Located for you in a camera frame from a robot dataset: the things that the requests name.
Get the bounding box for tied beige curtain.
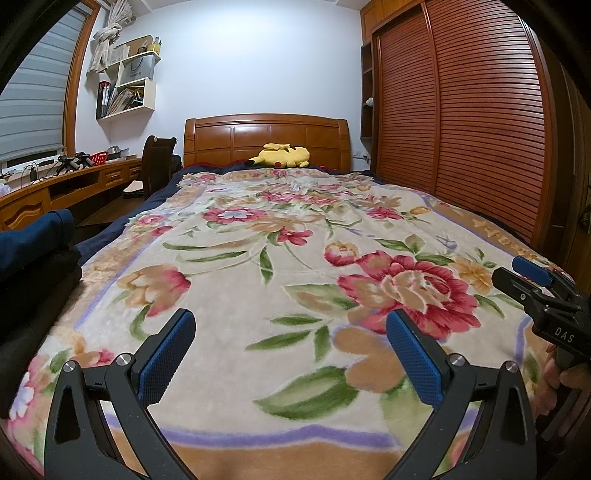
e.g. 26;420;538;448
87;0;134;75

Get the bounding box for wooden bed headboard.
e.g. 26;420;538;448
184;114;352;172

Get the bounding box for wooden louvered wardrobe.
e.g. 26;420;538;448
358;0;591;278

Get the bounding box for blue suit jacket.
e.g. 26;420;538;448
0;209;77;278

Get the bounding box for row of books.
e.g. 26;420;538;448
107;88;145;115

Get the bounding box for floral blanket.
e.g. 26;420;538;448
0;168;578;480

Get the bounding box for person's right hand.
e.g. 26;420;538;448
541;342;591;407

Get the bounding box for black binders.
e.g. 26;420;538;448
96;80;112;118

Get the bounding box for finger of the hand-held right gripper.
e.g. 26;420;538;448
512;256;580;301
492;267;548;317

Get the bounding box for grey window blind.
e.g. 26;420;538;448
0;7;88;162

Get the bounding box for white wall shelf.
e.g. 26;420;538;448
96;34;163;121

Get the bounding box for wooden desk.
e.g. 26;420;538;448
0;157;144;232

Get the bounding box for wooden window frame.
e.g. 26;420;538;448
0;0;102;167

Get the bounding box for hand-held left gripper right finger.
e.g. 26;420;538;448
385;309;537;480

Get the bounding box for yellow plush toy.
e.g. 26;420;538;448
245;143;310;169

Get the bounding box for brown cardboard box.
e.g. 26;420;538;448
113;34;155;61

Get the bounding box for white paper bag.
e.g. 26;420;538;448
119;53;155;84

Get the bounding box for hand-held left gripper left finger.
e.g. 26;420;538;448
44;308;198;480

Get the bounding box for dark office chair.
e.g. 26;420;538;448
124;135;183;200

